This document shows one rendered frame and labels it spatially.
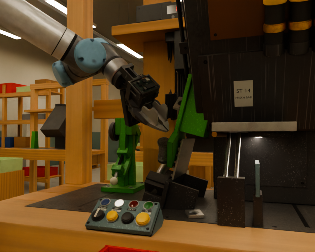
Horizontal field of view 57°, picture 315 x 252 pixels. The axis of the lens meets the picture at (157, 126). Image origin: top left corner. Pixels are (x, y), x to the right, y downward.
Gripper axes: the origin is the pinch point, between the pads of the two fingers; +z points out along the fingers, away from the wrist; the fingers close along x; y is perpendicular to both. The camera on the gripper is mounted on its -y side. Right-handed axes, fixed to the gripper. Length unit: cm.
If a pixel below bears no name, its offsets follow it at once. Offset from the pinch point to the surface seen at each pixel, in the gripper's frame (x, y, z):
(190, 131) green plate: 6.4, -0.1, 3.9
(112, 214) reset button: -24.0, -1.3, 11.7
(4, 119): 48, -474, -423
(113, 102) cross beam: 19, -42, -45
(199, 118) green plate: 9.2, 3.1, 3.4
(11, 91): 82, -432, -454
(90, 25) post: 26, -23, -79
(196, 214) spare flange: -4.8, -7.0, 21.5
